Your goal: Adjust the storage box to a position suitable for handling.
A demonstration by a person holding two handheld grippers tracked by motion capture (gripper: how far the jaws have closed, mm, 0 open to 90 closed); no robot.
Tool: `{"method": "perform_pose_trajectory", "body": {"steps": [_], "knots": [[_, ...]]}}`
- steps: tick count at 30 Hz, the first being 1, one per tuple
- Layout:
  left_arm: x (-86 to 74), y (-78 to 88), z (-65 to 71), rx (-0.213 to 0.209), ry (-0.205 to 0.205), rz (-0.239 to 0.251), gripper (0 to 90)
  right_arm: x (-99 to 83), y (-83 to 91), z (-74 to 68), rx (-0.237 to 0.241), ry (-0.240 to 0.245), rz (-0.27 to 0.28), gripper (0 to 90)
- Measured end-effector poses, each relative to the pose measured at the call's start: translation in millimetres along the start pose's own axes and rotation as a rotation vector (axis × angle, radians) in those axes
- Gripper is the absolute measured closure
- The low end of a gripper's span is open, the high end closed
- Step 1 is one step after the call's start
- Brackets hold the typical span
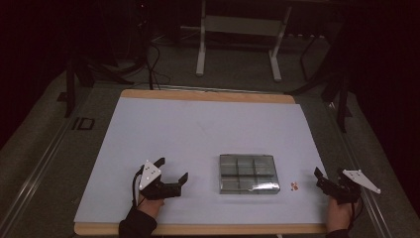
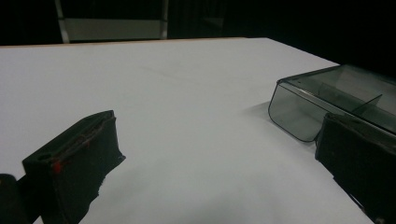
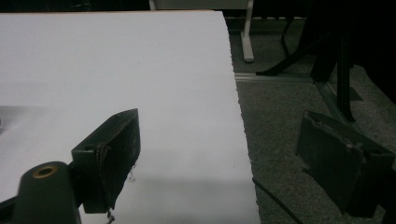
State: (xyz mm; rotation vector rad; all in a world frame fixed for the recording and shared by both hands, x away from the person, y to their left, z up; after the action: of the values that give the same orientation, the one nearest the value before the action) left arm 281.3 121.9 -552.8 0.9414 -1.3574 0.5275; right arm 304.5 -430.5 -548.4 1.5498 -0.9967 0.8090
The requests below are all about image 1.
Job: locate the clear plastic compartment box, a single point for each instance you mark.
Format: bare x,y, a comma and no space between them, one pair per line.
249,174

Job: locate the white metal stand frame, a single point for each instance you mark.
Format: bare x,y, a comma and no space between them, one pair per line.
242,25

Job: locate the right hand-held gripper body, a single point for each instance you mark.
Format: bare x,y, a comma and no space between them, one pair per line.
346,191

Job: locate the white table mat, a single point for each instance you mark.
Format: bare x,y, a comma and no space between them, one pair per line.
198,132

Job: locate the metal floor rail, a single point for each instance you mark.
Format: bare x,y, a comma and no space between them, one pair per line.
360,172
36,172

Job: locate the person's left hand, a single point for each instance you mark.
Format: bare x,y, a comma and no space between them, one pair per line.
150,207

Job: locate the person's right hand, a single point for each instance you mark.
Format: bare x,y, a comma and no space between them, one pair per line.
340,216

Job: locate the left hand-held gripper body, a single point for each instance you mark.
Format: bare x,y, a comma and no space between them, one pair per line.
158,191

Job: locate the black floor stand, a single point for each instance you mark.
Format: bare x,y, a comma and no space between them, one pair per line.
71,86
341,102

